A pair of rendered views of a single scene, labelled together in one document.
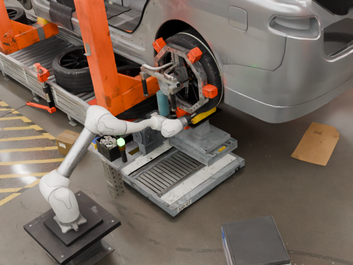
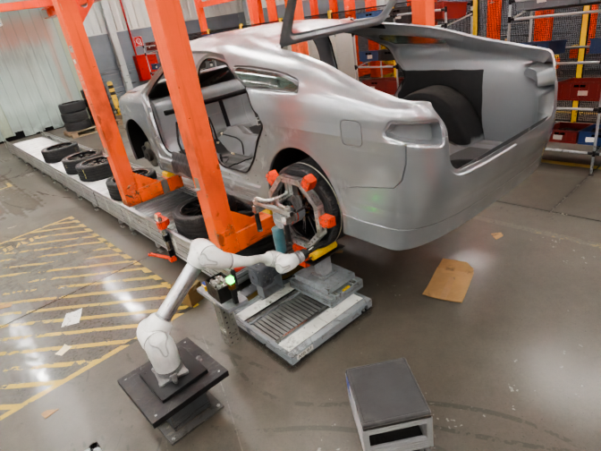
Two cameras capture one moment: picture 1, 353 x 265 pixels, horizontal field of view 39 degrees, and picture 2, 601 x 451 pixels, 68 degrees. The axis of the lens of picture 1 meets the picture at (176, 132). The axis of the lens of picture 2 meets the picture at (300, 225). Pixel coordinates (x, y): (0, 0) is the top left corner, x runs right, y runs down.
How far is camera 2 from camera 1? 0.79 m
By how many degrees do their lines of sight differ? 10
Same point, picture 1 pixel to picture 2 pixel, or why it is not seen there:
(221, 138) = (344, 276)
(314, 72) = (441, 186)
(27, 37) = (151, 190)
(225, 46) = (340, 167)
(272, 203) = (405, 345)
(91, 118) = (193, 251)
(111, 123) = (215, 255)
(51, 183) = (148, 328)
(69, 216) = (165, 366)
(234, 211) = (362, 356)
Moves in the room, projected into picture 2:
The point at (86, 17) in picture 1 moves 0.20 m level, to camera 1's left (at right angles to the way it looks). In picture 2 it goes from (192, 148) to (164, 152)
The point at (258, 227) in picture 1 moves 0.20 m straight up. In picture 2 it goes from (388, 372) to (386, 344)
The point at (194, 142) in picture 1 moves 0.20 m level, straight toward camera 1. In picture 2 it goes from (315, 282) to (317, 296)
